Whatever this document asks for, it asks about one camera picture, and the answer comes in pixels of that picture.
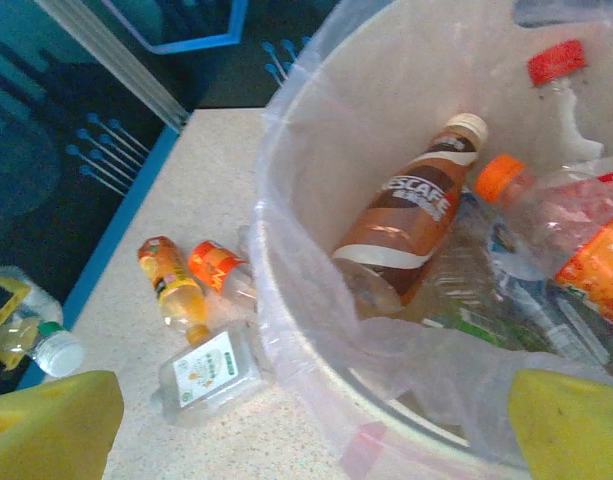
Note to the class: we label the green label clear bottle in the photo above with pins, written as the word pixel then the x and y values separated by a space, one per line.
pixel 486 325

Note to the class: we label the orange label bottle brown cap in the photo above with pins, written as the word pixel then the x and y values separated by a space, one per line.
pixel 211 265

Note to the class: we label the aluminium frame post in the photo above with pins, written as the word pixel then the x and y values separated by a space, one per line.
pixel 111 65

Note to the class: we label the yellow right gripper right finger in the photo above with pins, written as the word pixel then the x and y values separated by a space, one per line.
pixel 571 430

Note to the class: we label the red label bottle red cap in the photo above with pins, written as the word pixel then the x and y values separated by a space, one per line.
pixel 556 62

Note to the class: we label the white plastic bin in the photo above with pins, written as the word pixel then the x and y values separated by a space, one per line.
pixel 306 165

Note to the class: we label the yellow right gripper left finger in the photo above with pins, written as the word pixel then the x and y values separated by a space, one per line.
pixel 51 430

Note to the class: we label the orange juice bottle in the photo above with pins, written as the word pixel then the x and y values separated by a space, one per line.
pixel 171 280

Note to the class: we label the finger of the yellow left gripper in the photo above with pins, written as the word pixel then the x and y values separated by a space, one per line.
pixel 6 350
pixel 13 290

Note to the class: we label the clear plastic bin liner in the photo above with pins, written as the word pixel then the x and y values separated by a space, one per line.
pixel 411 350

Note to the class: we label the square clear bottle white label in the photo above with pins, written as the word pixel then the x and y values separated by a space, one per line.
pixel 206 370

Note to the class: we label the blue aluminium table side rail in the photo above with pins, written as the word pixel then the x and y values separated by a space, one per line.
pixel 121 200

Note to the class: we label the brown coffee bottle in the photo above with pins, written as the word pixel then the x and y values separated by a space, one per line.
pixel 406 225

